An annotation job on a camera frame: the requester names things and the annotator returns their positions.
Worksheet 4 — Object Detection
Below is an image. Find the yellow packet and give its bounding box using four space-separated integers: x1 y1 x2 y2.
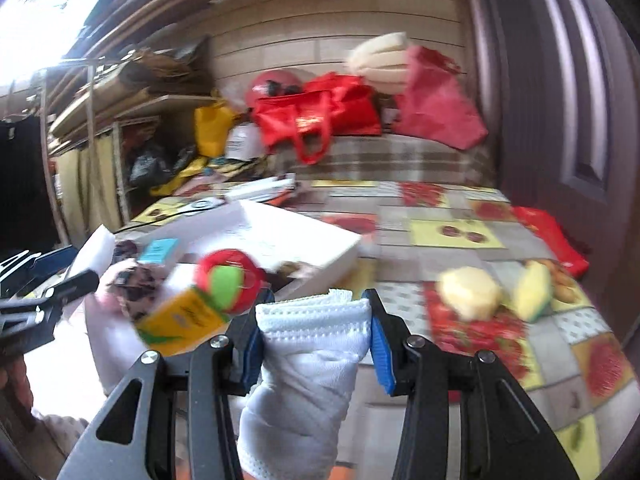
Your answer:
136 285 231 356

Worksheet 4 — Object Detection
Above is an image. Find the long white box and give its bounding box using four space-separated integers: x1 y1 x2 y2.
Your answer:
227 175 296 203

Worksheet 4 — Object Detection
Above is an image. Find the red tote bag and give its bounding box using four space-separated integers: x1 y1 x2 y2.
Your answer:
252 72 383 166

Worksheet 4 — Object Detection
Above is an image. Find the red green soft ball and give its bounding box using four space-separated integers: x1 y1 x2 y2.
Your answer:
195 250 268 313

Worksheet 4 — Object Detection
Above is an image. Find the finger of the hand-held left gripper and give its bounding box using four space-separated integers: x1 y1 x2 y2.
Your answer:
30 269 101 308
0 247 78 296

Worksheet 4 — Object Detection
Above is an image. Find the yellow bag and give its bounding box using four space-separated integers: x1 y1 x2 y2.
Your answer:
194 102 236 158

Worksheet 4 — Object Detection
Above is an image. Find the cream foam roll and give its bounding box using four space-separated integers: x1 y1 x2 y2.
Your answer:
347 31 416 93

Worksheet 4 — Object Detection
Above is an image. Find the storage shelf rack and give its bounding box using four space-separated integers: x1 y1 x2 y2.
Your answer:
42 60 211 241

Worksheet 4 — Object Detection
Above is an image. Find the pink red fabric bag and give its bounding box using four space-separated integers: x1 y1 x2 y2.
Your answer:
395 45 488 151

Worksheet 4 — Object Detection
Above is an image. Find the purple panelled door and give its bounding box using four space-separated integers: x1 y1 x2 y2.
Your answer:
465 0 640 311

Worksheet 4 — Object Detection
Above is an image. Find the white cardboard box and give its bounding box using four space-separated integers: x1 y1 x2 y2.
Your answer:
65 200 363 401

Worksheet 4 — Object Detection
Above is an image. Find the pink helmet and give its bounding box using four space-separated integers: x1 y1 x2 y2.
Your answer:
247 69 306 106

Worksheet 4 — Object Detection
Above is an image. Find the fruit printed tablecloth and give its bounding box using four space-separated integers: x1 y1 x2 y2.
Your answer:
115 180 618 480

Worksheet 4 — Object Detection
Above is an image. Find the red packet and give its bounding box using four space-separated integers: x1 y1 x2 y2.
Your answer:
512 206 590 278

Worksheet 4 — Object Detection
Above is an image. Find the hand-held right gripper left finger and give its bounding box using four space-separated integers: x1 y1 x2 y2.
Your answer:
57 287 276 480

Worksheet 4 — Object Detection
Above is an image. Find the plaid covered bench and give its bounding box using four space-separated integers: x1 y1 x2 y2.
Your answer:
272 132 496 186

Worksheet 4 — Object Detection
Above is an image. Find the white round charger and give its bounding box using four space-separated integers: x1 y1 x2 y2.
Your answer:
182 199 221 216

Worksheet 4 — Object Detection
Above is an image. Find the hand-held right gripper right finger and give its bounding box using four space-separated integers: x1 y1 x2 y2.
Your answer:
362 287 581 480

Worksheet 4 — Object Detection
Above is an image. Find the light blue small box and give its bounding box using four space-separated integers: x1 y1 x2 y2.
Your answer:
139 239 180 266

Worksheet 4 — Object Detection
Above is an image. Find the black cable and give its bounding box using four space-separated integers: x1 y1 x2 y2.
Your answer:
115 207 201 233

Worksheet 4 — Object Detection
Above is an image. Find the black plastic bag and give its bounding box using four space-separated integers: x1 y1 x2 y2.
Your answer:
129 145 173 186

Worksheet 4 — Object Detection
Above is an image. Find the pale yellow sponge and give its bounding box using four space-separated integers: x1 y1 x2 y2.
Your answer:
437 266 503 321

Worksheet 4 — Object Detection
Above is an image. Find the yellow cloth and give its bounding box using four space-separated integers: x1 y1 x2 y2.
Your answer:
150 157 208 196

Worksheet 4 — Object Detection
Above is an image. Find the yellow green sponge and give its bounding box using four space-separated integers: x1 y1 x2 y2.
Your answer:
512 260 553 323

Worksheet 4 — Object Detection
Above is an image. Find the brown cardboard pile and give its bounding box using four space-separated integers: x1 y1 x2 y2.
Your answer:
120 35 211 96

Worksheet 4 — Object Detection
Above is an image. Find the black white patterned cloth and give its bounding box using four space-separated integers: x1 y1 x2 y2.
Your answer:
107 260 171 318

